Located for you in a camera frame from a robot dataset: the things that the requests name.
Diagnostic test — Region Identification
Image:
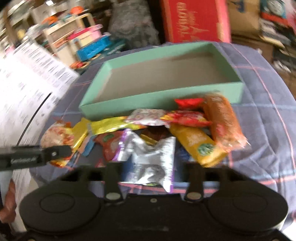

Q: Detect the blue plaid quilt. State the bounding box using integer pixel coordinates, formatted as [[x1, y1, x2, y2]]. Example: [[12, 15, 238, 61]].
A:
[[30, 41, 296, 232]]

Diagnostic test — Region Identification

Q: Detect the orange red sausage snack pouch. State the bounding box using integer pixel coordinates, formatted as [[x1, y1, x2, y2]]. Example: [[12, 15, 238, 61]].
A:
[[94, 131, 123, 161]]

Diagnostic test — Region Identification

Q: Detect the person's left hand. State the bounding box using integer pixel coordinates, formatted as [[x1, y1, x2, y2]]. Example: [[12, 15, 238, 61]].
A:
[[1, 179, 16, 223]]

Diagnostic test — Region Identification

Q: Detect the grey lace cloth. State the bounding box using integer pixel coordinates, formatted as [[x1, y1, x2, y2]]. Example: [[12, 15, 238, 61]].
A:
[[108, 1, 160, 49]]

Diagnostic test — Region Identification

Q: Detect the blue toy tray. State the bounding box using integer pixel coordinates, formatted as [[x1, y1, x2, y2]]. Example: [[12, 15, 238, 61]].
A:
[[76, 35, 111, 62]]

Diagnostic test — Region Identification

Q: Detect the cardboard box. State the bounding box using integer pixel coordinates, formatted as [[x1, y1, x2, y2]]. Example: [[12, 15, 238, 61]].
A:
[[227, 0, 260, 37]]

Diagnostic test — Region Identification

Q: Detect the white printed instruction sheet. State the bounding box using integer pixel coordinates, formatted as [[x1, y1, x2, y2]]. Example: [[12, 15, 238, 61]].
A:
[[0, 41, 80, 233]]

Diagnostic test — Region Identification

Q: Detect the pink blue candy wrapper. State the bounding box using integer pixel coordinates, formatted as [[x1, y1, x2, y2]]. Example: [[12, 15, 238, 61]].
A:
[[78, 135, 96, 157]]

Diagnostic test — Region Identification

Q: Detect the orange clear-wrapped cake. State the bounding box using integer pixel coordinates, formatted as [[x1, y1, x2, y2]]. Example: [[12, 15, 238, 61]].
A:
[[202, 92, 248, 152]]

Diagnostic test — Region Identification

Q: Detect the green cardboard box tray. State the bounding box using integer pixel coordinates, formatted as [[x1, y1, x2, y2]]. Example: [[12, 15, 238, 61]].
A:
[[79, 42, 244, 121]]

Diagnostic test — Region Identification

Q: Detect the white pink Winsun packet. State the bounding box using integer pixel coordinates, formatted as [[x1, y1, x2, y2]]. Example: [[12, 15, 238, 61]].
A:
[[125, 108, 167, 126]]

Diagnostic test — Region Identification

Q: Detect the yellow green-logo snack bar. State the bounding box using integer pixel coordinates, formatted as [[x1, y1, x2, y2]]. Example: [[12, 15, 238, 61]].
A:
[[170, 124, 228, 167]]

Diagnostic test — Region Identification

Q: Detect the silver purple snack packet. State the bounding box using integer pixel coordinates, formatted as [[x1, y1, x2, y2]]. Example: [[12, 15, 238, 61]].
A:
[[113, 129, 176, 193]]

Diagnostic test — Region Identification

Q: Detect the teal Home Kitchen box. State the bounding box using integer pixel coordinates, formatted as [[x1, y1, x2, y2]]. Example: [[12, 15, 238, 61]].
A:
[[100, 39, 126, 56]]

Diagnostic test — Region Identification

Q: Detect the red Global gift box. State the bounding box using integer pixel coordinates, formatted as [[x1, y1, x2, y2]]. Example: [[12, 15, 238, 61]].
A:
[[160, 0, 231, 43]]

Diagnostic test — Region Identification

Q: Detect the yellow-green candy wrapper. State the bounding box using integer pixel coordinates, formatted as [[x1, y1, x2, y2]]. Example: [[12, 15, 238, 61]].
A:
[[87, 116, 147, 136]]

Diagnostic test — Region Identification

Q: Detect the red Skittles candy bag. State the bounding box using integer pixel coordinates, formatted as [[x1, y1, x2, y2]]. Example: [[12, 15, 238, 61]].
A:
[[159, 110, 212, 128]]

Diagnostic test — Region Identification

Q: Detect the yellow embossed snack packet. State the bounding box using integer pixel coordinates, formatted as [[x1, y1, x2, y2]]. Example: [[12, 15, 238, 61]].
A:
[[72, 118, 90, 153]]

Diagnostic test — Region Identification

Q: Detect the orange white noodle snack bag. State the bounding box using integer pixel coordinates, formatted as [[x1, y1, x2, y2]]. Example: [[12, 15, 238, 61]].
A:
[[40, 120, 75, 168]]

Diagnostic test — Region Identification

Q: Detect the red small snack packet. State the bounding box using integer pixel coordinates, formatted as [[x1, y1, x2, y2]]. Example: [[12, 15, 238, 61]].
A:
[[175, 98, 204, 110]]

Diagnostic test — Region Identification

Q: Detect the toy kitchen playset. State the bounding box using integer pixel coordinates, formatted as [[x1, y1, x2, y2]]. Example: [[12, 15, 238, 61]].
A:
[[39, 6, 103, 66]]

